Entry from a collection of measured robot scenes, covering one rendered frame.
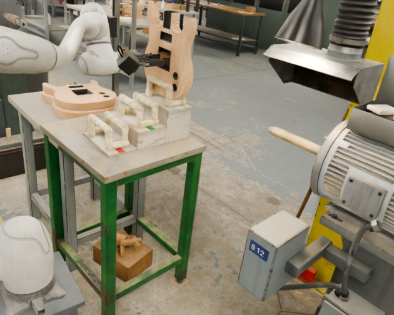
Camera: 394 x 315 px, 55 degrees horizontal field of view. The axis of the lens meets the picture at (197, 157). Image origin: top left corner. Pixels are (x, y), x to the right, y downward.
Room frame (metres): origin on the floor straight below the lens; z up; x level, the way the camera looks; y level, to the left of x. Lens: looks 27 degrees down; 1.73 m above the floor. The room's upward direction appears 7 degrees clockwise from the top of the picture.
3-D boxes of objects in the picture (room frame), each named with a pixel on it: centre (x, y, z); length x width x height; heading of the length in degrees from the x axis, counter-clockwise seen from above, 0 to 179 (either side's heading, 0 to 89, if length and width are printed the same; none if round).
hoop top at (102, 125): (1.57, 0.46, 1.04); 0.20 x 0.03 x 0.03; 43
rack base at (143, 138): (1.71, 0.31, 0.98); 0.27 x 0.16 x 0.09; 44
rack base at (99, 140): (1.60, 0.43, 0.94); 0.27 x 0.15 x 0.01; 44
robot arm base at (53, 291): (0.88, 0.49, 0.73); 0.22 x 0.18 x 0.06; 39
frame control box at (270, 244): (0.81, -0.32, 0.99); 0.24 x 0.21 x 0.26; 47
